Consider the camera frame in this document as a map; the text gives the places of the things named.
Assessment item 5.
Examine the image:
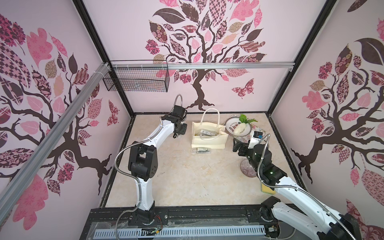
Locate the yellow sponge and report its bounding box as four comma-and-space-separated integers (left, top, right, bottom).
261, 184, 276, 195

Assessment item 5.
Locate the silver rail wall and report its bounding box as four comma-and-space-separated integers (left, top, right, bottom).
112, 62, 295, 70
1, 63, 110, 223

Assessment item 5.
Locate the silver rail left wall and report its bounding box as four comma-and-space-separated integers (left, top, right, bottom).
1, 63, 110, 223

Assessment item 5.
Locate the compass set case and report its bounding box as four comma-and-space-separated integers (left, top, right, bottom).
199, 129, 217, 137
192, 147, 211, 154

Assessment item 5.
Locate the white toy radish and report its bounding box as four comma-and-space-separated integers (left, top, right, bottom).
234, 114, 258, 136

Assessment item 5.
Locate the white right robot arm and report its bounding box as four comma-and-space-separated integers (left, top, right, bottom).
233, 136, 362, 240

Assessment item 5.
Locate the cream canvas tote bag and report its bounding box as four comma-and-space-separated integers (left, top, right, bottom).
191, 108, 229, 150

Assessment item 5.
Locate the left metal conduit cable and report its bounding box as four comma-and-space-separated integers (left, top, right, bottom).
113, 93, 184, 240

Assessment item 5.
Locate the purple glass bowl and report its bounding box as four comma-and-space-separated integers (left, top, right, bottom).
240, 159, 257, 178

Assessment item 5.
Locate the white cable duct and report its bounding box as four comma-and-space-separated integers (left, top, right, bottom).
92, 225, 266, 240

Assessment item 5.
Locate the black wire basket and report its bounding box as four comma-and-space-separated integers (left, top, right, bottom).
103, 60, 170, 92

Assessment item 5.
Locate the floral rectangular tray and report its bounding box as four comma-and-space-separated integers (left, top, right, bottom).
225, 123, 266, 143

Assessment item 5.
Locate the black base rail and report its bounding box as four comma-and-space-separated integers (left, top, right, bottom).
80, 204, 306, 240

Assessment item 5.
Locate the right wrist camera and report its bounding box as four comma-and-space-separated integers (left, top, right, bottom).
248, 131, 263, 149

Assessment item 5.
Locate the right metal conduit cable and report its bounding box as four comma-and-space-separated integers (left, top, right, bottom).
259, 133, 358, 240

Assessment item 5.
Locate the white round plate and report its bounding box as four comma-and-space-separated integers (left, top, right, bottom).
225, 117, 252, 137

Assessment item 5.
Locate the metal conduit cable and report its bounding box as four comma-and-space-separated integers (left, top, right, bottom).
259, 133, 358, 240
113, 93, 184, 240

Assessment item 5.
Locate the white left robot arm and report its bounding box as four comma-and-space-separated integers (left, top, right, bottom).
128, 105, 188, 225

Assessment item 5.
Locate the silver rail back wall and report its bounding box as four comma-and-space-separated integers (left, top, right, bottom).
112, 62, 295, 70

